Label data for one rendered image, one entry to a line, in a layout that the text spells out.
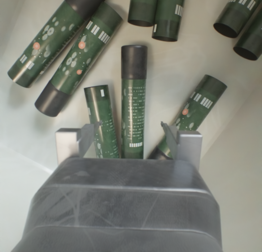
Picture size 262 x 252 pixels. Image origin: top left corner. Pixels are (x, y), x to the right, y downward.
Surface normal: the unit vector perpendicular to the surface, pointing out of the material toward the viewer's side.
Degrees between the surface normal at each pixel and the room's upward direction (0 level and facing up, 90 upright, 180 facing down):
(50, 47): 31
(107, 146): 20
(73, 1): 6
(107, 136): 25
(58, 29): 14
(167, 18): 8
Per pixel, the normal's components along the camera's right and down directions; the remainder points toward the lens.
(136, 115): 0.22, 0.25
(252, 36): -0.54, -0.11
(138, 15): -0.18, 0.22
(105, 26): 0.31, 0.48
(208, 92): -0.32, 0.06
